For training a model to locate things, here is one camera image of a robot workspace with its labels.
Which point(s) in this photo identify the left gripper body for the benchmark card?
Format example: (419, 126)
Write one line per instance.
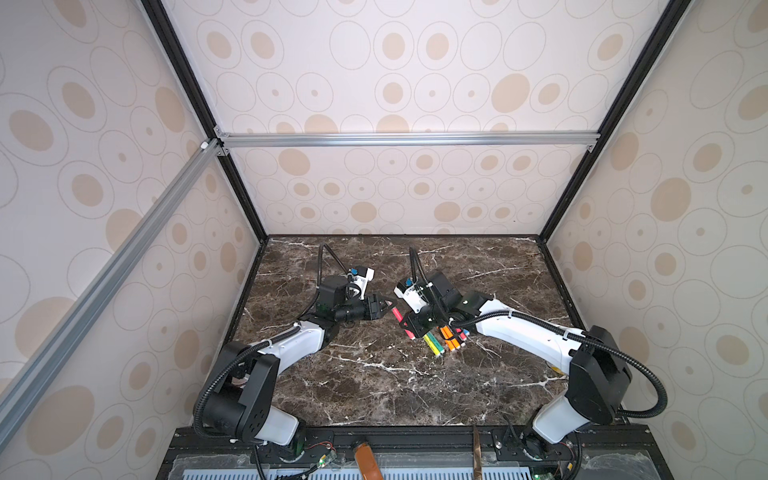
(357, 311)

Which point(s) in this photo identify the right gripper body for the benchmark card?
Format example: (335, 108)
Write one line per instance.
(435, 318)

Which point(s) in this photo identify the orange highlighter pen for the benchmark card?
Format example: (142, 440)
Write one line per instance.
(451, 338)
(447, 344)

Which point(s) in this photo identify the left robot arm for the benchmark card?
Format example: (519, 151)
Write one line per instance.
(236, 400)

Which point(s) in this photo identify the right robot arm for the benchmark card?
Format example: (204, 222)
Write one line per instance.
(598, 373)

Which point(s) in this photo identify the green highlighter pen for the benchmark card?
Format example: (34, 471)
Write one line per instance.
(434, 342)

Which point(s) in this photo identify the thin wooden stick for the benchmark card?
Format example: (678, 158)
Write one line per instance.
(476, 454)

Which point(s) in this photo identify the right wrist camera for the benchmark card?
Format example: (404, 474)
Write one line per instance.
(419, 295)

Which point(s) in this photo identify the brown handle tool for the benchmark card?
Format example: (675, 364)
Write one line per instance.
(366, 462)

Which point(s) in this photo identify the horizontal aluminium rail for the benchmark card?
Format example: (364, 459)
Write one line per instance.
(410, 139)

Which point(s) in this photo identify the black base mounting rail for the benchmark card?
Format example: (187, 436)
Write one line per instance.
(496, 442)

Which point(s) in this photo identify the diagonal aluminium rail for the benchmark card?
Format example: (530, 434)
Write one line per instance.
(33, 380)

